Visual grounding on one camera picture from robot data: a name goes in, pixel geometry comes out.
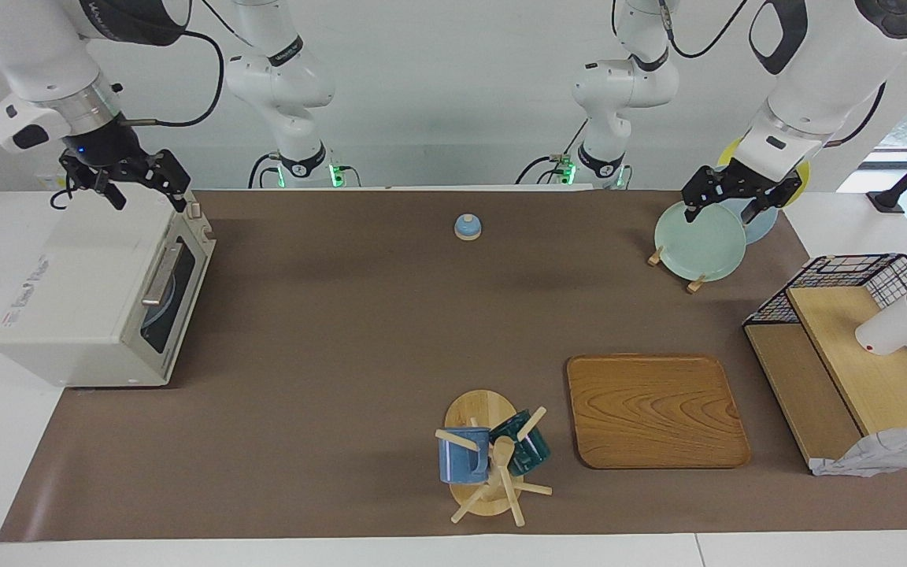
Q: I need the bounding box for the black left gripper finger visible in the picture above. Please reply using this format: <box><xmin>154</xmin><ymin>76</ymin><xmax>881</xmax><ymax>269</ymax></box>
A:
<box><xmin>681</xmin><ymin>165</ymin><xmax>731</xmax><ymax>224</ymax></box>
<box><xmin>741</xmin><ymin>177</ymin><xmax>803</xmax><ymax>224</ymax></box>

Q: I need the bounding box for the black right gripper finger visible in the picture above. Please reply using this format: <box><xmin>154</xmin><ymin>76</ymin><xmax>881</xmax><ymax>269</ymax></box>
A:
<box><xmin>58</xmin><ymin>157</ymin><xmax>128</xmax><ymax>211</ymax></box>
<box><xmin>139</xmin><ymin>150</ymin><xmax>191</xmax><ymax>213</ymax></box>

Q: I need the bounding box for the white toaster oven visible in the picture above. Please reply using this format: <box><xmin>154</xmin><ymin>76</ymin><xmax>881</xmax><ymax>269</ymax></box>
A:
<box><xmin>0</xmin><ymin>183</ymin><xmax>217</xmax><ymax>388</ymax></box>

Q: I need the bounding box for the yellow plate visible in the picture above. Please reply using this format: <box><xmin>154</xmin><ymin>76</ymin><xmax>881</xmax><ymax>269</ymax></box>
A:
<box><xmin>717</xmin><ymin>135</ymin><xmax>811</xmax><ymax>209</ymax></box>

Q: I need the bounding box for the light blue racked plate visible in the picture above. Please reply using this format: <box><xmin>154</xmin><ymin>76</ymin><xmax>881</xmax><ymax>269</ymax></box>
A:
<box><xmin>686</xmin><ymin>189</ymin><xmax>779</xmax><ymax>245</ymax></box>

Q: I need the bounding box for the pale green plate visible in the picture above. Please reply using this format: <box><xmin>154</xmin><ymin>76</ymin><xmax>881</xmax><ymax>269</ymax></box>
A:
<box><xmin>653</xmin><ymin>198</ymin><xmax>748</xmax><ymax>283</ymax></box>

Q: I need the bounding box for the wooden plate rack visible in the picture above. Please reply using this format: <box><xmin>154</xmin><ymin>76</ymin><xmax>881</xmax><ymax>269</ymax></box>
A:
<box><xmin>647</xmin><ymin>246</ymin><xmax>708</xmax><ymax>294</ymax></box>

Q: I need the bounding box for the white cup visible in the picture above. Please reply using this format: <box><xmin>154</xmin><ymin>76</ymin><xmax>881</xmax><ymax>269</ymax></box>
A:
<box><xmin>854</xmin><ymin>293</ymin><xmax>907</xmax><ymax>357</ymax></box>

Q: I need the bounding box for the wooden shelf box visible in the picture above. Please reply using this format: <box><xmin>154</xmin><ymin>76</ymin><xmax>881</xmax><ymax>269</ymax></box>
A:
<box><xmin>743</xmin><ymin>285</ymin><xmax>907</xmax><ymax>473</ymax></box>

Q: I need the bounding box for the wooden serving tray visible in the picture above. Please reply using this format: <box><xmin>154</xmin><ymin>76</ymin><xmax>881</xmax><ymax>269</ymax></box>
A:
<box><xmin>566</xmin><ymin>354</ymin><xmax>751</xmax><ymax>471</ymax></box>

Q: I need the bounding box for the brown table mat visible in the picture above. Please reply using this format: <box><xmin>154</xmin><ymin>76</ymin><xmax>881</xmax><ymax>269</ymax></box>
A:
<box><xmin>0</xmin><ymin>189</ymin><xmax>907</xmax><ymax>543</ymax></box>

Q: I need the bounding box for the white checked cloth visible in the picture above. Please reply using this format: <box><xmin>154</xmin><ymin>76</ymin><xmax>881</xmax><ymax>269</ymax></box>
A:
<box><xmin>808</xmin><ymin>424</ymin><xmax>907</xmax><ymax>478</ymax></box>

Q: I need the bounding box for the dark green mug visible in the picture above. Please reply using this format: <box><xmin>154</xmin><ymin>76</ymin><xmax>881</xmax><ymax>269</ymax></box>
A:
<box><xmin>490</xmin><ymin>409</ymin><xmax>552</xmax><ymax>476</ymax></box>

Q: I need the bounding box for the wooden mug tree stand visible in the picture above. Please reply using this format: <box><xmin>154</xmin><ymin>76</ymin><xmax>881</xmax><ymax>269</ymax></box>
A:
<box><xmin>435</xmin><ymin>389</ymin><xmax>553</xmax><ymax>527</ymax></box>

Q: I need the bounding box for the blue mug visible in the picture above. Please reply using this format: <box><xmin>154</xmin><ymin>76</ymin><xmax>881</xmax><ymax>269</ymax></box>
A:
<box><xmin>438</xmin><ymin>427</ymin><xmax>492</xmax><ymax>484</ymax></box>

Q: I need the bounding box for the black coiled cable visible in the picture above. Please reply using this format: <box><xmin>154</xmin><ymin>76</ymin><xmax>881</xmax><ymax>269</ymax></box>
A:
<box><xmin>50</xmin><ymin>161</ymin><xmax>80</xmax><ymax>210</ymax></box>

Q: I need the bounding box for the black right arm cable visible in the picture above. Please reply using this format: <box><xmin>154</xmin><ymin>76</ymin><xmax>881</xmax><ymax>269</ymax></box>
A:
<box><xmin>119</xmin><ymin>28</ymin><xmax>226</xmax><ymax>128</ymax></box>

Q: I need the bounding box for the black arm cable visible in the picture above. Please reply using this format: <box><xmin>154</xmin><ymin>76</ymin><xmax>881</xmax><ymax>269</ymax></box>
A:
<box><xmin>657</xmin><ymin>0</ymin><xmax>752</xmax><ymax>59</ymax></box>
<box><xmin>119</xmin><ymin>28</ymin><xmax>226</xmax><ymax>128</ymax></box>

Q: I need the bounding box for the black base cable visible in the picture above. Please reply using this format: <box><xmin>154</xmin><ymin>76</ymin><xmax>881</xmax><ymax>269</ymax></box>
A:
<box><xmin>248</xmin><ymin>152</ymin><xmax>285</xmax><ymax>188</ymax></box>
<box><xmin>516</xmin><ymin>118</ymin><xmax>590</xmax><ymax>186</ymax></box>

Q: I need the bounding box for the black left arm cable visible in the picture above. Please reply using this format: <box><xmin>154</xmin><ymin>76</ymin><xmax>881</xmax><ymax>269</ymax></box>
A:
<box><xmin>657</xmin><ymin>0</ymin><xmax>752</xmax><ymax>59</ymax></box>

